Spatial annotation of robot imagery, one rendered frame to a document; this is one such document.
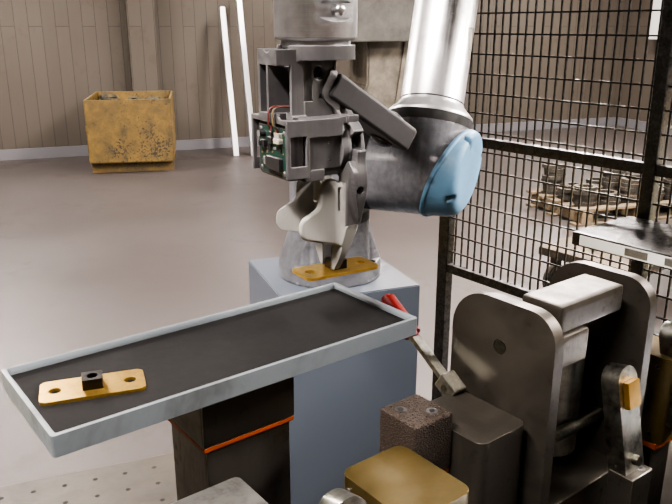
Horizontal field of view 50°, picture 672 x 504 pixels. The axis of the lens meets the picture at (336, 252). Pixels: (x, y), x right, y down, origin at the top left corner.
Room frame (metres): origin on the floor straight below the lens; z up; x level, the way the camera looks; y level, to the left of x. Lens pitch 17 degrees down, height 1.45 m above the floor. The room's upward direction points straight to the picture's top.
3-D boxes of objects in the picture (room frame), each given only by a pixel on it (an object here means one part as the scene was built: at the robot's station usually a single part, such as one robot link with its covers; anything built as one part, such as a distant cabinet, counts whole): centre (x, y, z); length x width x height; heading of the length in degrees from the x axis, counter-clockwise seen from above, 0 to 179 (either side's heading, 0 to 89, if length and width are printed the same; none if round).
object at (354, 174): (0.67, -0.01, 1.31); 0.05 x 0.02 x 0.09; 32
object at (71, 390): (0.55, 0.20, 1.17); 0.08 x 0.04 x 0.01; 110
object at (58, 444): (0.63, 0.10, 1.16); 0.37 x 0.14 x 0.02; 128
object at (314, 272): (0.70, 0.00, 1.22); 0.08 x 0.04 x 0.01; 122
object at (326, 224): (0.66, 0.01, 1.27); 0.06 x 0.03 x 0.09; 122
